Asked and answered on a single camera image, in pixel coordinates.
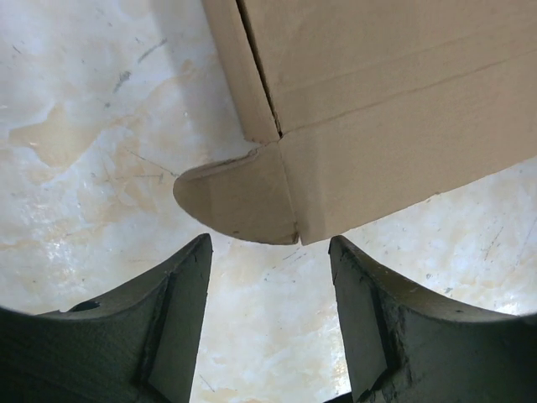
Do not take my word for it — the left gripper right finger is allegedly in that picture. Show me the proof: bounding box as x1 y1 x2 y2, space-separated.
329 236 536 402

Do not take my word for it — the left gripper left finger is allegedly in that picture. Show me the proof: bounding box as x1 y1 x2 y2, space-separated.
1 234 212 402

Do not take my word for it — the cardboard box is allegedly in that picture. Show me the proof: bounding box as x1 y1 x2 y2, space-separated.
173 1 536 244

